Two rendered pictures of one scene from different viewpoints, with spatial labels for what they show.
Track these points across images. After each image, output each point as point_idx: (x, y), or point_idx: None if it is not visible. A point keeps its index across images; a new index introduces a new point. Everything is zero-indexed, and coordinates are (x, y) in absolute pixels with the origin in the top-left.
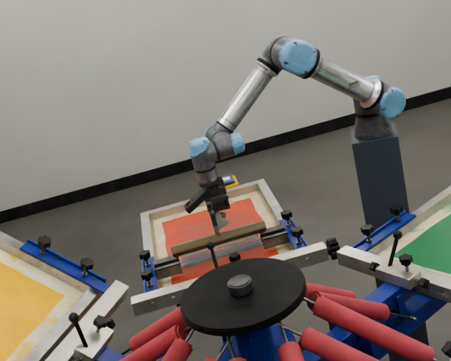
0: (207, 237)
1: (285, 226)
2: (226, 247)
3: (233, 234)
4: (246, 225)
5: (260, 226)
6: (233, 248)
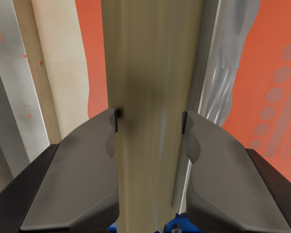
0: (121, 52)
1: (177, 222)
2: (229, 88)
3: (114, 158)
4: (126, 212)
5: (118, 229)
6: (208, 104)
